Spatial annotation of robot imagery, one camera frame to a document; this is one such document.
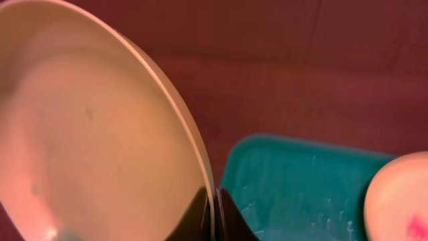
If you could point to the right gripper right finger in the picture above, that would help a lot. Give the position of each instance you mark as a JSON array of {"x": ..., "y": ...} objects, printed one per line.
[{"x": 229, "y": 223}]

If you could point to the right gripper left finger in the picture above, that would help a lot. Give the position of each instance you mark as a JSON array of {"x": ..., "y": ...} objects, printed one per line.
[{"x": 195, "y": 225}]

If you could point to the yellow-green plate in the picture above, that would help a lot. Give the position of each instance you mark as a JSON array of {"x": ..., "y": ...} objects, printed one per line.
[
  {"x": 96, "y": 142},
  {"x": 395, "y": 205}
]

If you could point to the teal plastic tray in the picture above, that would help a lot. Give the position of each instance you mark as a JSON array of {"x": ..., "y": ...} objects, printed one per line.
[{"x": 291, "y": 189}]

